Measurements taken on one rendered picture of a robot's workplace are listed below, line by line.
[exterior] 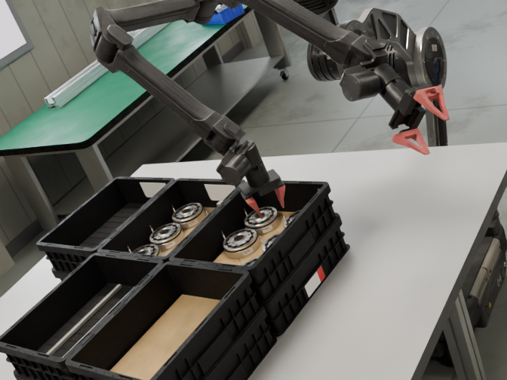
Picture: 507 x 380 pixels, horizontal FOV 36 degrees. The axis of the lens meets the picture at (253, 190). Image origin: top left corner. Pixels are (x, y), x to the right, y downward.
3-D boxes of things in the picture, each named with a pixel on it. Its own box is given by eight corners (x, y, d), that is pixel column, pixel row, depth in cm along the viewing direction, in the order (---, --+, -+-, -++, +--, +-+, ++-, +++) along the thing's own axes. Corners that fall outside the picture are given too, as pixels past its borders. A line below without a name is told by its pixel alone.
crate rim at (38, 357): (97, 258, 230) (93, 251, 229) (169, 267, 211) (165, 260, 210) (-5, 350, 205) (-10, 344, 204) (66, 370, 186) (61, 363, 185)
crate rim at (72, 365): (169, 267, 211) (165, 260, 210) (255, 278, 192) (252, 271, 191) (66, 370, 186) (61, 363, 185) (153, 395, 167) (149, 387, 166)
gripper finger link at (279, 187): (294, 208, 205) (282, 178, 201) (270, 220, 204) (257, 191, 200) (286, 198, 211) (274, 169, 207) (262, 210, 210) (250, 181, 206)
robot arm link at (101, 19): (83, 2, 199) (73, 31, 206) (112, 41, 195) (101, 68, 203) (213, -22, 228) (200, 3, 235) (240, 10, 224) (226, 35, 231)
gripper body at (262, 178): (283, 182, 201) (273, 158, 198) (247, 200, 200) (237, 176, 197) (275, 174, 207) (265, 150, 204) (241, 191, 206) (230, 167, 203)
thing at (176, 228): (164, 223, 246) (164, 222, 246) (187, 225, 240) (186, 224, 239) (143, 242, 240) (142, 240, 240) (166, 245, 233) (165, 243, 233)
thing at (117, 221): (130, 204, 279) (116, 178, 274) (189, 208, 260) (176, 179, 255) (50, 274, 254) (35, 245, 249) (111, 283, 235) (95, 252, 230)
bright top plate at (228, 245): (235, 229, 227) (235, 227, 227) (263, 231, 221) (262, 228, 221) (216, 249, 221) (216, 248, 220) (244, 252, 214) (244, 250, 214)
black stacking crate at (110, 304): (111, 283, 234) (94, 253, 229) (182, 295, 215) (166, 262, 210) (13, 377, 209) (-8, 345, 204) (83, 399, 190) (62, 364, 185)
